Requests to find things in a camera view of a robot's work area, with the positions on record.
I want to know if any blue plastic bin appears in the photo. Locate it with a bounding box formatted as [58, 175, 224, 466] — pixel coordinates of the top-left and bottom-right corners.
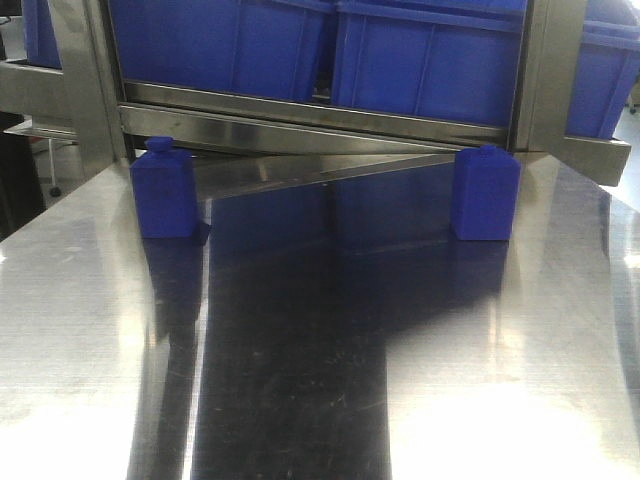
[109, 1, 335, 102]
[331, 1, 524, 128]

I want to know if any blue plastic bin left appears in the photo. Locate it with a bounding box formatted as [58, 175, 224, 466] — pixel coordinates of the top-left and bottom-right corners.
[109, 1, 335, 102]

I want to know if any blue bin far right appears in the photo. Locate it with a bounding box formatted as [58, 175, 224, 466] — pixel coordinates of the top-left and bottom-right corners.
[566, 1, 639, 140]

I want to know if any blue plastic bin right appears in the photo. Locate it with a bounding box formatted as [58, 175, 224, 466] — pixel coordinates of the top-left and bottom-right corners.
[331, 1, 524, 128]

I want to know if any blue bottle-shaped part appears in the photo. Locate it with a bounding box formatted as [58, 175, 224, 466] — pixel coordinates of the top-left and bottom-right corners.
[450, 145, 521, 241]
[130, 136, 199, 238]

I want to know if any blue bin far left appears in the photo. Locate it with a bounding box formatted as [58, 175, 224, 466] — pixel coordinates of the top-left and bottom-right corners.
[21, 0, 61, 70]

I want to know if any stainless steel shelf frame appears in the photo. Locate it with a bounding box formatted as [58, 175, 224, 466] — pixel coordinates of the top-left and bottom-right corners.
[1, 1, 631, 185]

